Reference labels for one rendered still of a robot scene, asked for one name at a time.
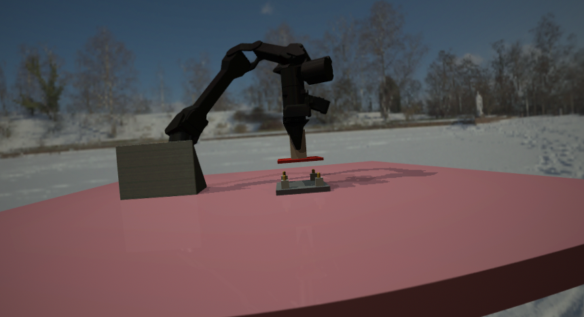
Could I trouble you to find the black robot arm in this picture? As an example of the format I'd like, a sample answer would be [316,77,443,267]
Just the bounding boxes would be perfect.
[165,40,333,145]

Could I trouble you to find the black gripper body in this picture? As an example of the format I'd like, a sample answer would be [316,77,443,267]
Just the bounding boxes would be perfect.
[282,86,311,124]

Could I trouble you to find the red board with handle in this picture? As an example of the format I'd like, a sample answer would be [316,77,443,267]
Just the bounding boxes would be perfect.
[278,129,324,164]

